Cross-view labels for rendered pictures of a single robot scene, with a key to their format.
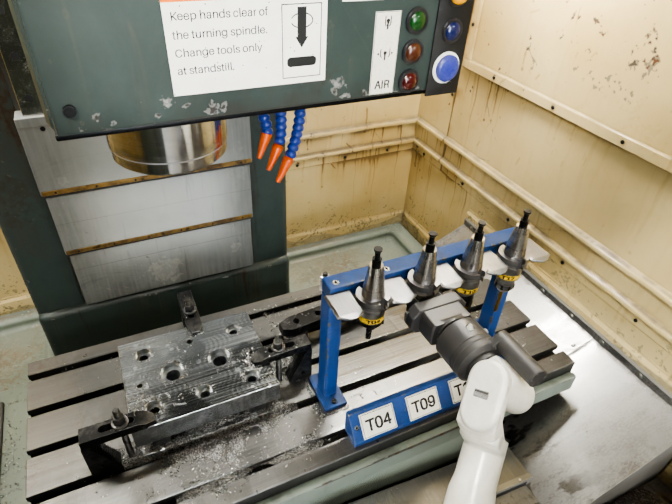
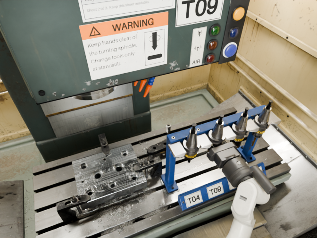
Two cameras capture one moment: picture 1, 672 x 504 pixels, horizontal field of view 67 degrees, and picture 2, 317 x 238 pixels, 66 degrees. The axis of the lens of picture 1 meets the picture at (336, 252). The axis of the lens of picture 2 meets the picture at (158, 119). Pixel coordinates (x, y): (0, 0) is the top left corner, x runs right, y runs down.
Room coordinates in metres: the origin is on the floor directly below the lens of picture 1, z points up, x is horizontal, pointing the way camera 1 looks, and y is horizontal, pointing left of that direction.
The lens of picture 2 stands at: (0.09, 0.00, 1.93)
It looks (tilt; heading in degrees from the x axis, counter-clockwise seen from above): 45 degrees down; 5
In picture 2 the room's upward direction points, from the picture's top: straight up
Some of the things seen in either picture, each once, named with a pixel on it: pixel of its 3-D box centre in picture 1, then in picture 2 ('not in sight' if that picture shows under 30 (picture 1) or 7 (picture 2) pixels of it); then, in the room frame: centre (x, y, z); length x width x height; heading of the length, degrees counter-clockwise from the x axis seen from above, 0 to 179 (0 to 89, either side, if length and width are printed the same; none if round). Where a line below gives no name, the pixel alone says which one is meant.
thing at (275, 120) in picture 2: (532, 251); (272, 118); (0.86, -0.41, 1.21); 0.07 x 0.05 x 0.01; 27
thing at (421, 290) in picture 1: (423, 282); (216, 136); (0.73, -0.17, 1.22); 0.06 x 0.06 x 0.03
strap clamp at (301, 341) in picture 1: (281, 357); (147, 167); (0.73, 0.11, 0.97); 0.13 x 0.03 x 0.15; 117
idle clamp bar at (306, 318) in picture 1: (328, 318); (170, 145); (0.91, 0.01, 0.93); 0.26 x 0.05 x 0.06; 122
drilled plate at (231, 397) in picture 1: (197, 371); (108, 174); (0.69, 0.28, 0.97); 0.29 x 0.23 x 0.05; 117
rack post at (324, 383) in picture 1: (329, 346); (170, 164); (0.71, 0.00, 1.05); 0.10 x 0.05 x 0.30; 27
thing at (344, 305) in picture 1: (345, 306); (178, 150); (0.66, -0.02, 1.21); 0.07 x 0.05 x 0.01; 27
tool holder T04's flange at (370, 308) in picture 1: (372, 298); (191, 145); (0.68, -0.07, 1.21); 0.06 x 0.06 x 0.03
